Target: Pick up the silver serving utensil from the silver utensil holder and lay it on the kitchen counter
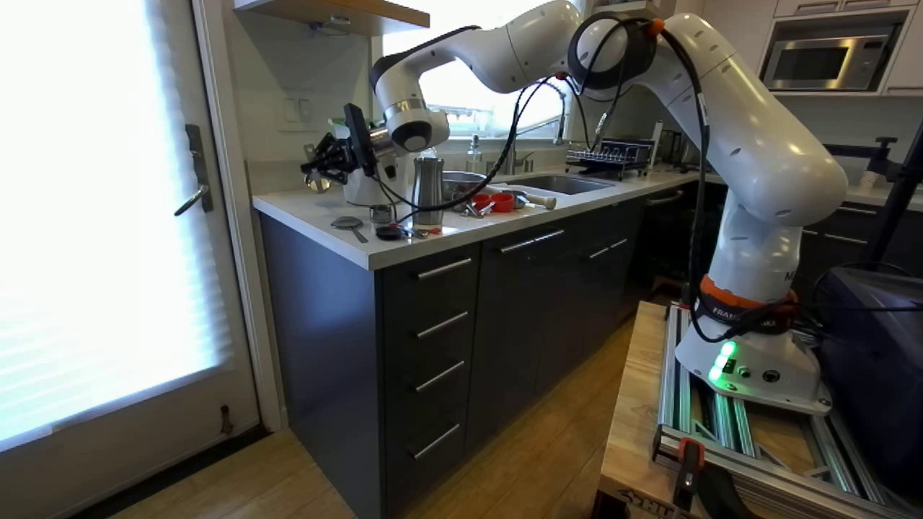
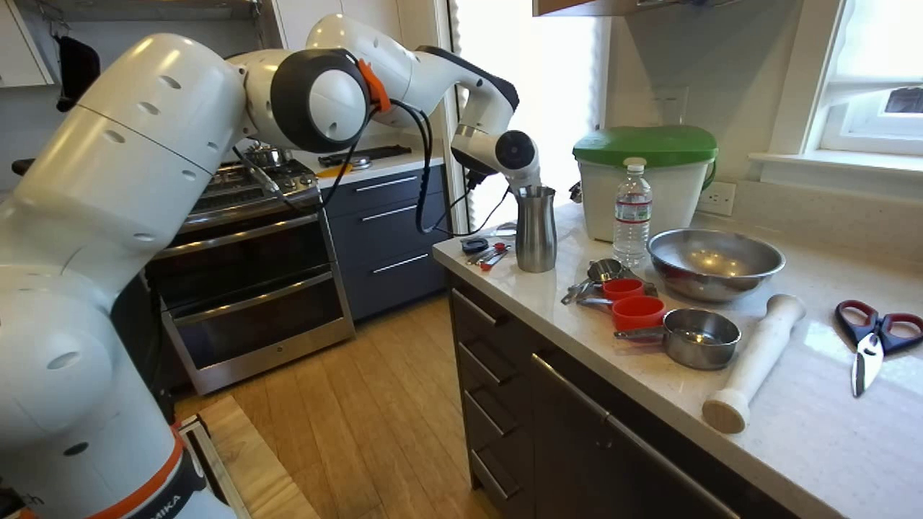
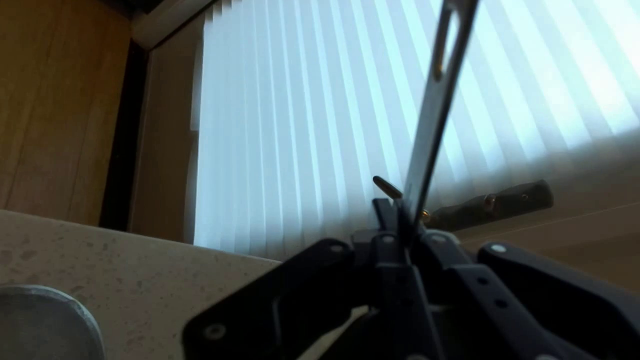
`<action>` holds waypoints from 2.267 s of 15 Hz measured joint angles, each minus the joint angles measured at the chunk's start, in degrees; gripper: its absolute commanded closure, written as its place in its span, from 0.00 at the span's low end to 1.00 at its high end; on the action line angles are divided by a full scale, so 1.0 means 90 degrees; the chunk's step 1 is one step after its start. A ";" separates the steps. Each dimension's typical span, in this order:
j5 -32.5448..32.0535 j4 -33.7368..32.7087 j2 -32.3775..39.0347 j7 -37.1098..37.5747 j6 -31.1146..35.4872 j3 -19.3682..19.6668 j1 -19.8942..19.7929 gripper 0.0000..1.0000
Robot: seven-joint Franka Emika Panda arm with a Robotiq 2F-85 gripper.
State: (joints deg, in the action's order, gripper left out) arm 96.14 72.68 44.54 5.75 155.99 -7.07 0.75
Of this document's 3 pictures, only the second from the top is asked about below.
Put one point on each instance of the kitchen window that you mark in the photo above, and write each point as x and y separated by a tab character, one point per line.
875	67

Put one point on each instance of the red silver measuring spoons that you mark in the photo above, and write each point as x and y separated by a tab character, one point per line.
491	259

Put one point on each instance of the small silver measuring cup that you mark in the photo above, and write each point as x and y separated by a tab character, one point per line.
702	342

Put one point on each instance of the silver utensil holder cup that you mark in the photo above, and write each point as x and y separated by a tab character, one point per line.
539	234

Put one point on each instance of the blue drawer cabinet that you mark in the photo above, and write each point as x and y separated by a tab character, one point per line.
386	242

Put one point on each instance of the white bin green lid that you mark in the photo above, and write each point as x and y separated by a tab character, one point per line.
645	191

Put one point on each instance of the small red measuring cup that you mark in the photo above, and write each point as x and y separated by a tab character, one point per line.
625	288

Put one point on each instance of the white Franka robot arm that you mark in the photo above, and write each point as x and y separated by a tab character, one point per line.
126	213

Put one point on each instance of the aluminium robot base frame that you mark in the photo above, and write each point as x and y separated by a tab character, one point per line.
201	458

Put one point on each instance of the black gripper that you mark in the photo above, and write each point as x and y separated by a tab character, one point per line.
527	191

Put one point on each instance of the black hanging cloth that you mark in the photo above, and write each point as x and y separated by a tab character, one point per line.
77	67

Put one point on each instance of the white wall outlet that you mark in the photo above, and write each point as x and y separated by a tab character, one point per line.
716	198

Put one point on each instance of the stainless steel oven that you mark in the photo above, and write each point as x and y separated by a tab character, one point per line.
249	291

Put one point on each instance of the clear plastic water bottle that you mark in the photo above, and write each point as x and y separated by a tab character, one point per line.
632	217

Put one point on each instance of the black measuring cup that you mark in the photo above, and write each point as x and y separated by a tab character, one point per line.
474	247

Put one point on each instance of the large silver mixing bowl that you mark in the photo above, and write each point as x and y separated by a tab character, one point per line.
716	265

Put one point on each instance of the silver measuring spoon set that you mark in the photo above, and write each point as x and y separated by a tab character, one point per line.
592	285

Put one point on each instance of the dark kitchen counter cabinet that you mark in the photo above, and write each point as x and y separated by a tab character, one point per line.
578	451

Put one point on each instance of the red black kitchen scissors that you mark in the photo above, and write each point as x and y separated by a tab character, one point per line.
869	335

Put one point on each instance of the wooden cart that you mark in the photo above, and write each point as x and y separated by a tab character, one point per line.
260	472

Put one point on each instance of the large red measuring cup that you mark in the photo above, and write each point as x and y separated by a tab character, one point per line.
640	312

